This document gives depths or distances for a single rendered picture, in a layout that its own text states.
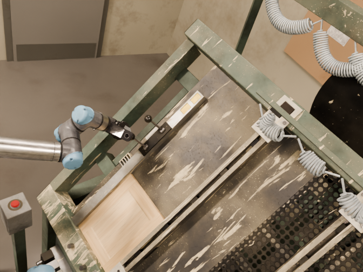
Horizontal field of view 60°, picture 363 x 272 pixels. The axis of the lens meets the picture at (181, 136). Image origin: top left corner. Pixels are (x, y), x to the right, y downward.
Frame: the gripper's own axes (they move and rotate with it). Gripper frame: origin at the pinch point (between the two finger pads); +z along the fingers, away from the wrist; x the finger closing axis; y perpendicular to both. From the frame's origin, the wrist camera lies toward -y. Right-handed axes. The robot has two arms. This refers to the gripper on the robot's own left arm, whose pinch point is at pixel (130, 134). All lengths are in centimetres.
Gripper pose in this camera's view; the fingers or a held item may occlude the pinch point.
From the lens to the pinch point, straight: 154.9
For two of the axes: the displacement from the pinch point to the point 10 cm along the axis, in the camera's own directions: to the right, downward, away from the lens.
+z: 3.8, 2.0, 9.0
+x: -4.5, 8.9, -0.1
